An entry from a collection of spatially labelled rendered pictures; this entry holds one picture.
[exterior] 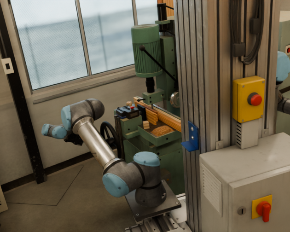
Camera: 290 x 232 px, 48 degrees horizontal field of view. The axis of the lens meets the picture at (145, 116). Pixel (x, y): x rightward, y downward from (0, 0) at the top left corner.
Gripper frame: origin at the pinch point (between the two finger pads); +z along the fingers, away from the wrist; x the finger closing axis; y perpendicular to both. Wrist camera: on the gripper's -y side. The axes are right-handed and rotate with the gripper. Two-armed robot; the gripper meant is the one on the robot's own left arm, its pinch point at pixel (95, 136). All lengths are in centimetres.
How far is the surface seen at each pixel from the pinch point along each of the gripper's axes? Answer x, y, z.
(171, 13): -106, -119, 94
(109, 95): -117, -15, 62
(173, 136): 41, -21, 29
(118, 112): 9.2, -21.6, 5.2
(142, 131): 24.6, -16.1, 17.9
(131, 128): 18.3, -14.9, 13.4
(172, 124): 36, -27, 29
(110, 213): -20, 68, 48
